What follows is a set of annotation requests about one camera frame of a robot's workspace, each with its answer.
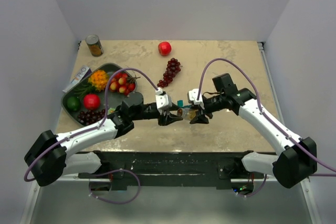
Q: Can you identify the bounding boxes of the clear pill bottle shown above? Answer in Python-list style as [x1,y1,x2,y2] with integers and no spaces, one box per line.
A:
[180,108,197,121]

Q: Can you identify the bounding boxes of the teal weekly pill organizer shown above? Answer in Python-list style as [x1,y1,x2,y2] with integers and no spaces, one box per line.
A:
[177,100,184,108]

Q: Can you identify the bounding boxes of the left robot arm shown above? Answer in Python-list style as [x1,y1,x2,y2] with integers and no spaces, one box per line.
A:
[24,92,182,187]

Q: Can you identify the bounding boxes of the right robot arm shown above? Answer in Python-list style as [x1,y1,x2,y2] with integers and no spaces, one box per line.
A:
[187,73,317,188]

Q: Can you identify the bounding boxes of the red grape bunch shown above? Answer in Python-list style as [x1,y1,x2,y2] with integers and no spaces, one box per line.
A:
[157,58,183,88]

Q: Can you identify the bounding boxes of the green bottle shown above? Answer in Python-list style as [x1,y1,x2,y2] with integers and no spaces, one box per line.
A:
[108,108,115,114]

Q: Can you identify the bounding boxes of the red cherry bunch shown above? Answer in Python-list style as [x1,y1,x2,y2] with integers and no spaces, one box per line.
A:
[109,72,139,96]

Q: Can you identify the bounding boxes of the red apple on table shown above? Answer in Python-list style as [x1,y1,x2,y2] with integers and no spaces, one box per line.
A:
[158,41,172,56]

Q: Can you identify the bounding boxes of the red apple in tray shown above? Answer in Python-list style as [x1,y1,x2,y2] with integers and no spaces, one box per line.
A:
[83,94,100,110]

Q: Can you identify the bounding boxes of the dark grapes in tray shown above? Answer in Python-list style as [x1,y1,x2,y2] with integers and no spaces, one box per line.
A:
[77,109,106,126]

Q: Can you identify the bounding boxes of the orange flower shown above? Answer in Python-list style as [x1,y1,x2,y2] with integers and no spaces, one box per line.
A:
[88,70,109,92]

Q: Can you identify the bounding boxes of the green lime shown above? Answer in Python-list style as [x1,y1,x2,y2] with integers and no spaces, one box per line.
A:
[66,96,81,112]

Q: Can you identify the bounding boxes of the white toothpaste box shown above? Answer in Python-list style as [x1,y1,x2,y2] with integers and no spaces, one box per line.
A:
[62,65,92,93]

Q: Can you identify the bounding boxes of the tin can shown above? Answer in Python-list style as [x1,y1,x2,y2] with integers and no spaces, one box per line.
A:
[85,35,104,57]

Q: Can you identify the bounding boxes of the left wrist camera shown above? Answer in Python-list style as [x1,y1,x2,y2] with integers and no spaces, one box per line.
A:
[155,88,172,113]

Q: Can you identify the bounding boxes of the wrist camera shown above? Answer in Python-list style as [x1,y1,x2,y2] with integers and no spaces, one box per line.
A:
[155,88,172,113]
[187,89,204,109]

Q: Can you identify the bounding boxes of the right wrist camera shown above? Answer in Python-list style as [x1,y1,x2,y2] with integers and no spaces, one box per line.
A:
[187,89,204,109]

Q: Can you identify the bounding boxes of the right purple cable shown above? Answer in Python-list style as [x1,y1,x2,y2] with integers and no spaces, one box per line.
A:
[196,58,336,198]

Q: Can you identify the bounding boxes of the purple cable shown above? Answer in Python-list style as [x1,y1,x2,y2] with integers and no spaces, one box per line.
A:
[23,67,161,204]
[196,58,336,198]

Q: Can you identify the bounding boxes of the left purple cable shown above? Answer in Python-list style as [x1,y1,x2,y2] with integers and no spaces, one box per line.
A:
[23,67,161,204]

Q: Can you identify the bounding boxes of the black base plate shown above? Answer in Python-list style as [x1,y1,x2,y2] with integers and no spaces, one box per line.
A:
[79,151,264,190]

